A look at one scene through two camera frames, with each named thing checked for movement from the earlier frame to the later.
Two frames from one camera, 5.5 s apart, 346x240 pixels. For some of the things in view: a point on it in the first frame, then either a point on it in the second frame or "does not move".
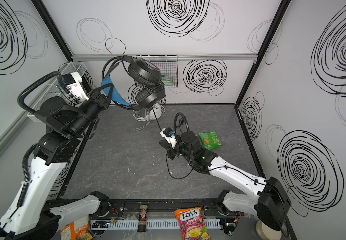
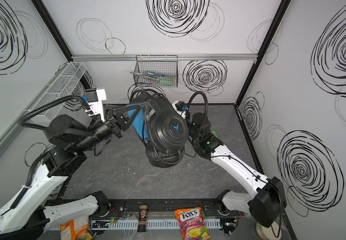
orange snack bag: (77, 230) does not move
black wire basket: (168, 65) does not move
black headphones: (145, 78) → (167, 130)
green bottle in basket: (169, 81) does not move
